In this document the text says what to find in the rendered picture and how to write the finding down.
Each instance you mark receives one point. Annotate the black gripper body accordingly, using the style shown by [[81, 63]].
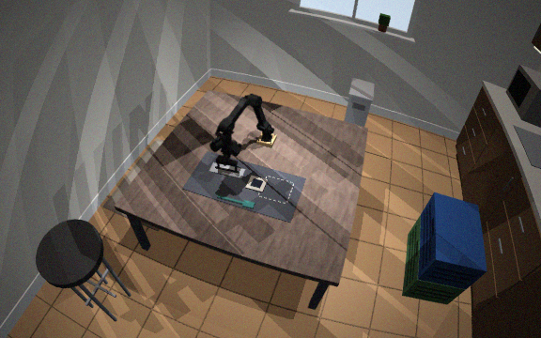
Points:
[[222, 159]]

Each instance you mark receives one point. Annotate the cream square tile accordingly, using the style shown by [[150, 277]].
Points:
[[256, 183]]

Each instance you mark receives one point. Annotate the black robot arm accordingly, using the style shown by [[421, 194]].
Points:
[[227, 125]]

